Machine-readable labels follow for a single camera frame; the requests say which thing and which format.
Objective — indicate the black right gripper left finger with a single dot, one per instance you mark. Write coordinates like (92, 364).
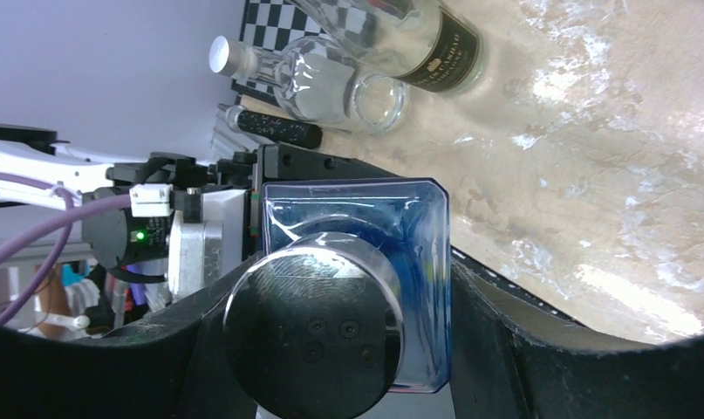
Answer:
(167, 365)

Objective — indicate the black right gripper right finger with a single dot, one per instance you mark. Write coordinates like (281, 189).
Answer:
(513, 361)

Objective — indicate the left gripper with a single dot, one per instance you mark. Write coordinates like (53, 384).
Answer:
(286, 163)

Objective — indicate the blue square glass bottle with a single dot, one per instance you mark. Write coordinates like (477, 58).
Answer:
(351, 300)

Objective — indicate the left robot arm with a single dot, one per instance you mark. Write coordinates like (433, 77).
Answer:
(38, 170)

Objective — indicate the clear round bottle white cap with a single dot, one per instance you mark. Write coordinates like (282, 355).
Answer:
(313, 80)

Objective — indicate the clear wine bottle dark label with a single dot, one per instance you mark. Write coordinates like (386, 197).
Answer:
(421, 43)

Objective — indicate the black speckled microphone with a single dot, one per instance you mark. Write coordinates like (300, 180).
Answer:
(273, 128)

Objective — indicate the black white checkerboard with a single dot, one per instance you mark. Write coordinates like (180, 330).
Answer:
(272, 24)

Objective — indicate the black table front rail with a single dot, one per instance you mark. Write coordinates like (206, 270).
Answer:
(507, 288)

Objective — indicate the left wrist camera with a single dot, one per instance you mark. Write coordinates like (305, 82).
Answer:
(205, 242)

